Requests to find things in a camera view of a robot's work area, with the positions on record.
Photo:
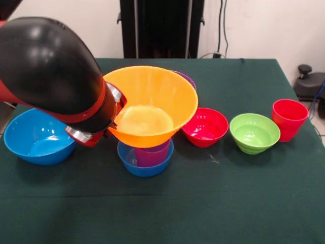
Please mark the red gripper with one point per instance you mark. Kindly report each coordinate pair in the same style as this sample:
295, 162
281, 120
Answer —
95, 141

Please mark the purple cup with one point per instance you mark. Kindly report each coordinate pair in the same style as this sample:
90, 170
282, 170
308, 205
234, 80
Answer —
149, 158

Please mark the small blue bowl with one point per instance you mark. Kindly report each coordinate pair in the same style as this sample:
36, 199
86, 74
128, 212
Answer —
144, 171

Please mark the large yellow bowl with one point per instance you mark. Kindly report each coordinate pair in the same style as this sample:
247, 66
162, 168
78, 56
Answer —
152, 86

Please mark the purple bowl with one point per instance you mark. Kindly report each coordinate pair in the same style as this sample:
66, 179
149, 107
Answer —
190, 78

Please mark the small pink bowl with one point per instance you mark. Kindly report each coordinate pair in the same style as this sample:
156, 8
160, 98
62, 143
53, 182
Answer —
205, 129

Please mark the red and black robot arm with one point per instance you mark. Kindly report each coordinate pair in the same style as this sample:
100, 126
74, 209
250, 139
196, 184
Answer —
50, 71

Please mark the large blue bowl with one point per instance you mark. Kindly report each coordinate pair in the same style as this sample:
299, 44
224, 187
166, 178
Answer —
28, 142

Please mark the dark green tablecloth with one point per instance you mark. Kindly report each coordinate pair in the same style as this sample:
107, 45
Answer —
162, 203

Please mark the small green bowl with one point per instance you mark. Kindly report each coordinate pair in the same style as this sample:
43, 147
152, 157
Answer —
254, 137

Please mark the red cup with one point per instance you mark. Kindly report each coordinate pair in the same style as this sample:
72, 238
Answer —
289, 127

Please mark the black knob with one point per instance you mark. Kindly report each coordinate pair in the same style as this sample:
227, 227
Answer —
304, 69

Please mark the grey stand base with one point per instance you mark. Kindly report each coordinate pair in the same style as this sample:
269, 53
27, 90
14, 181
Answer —
311, 86

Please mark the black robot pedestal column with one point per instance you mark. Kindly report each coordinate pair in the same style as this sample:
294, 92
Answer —
162, 30

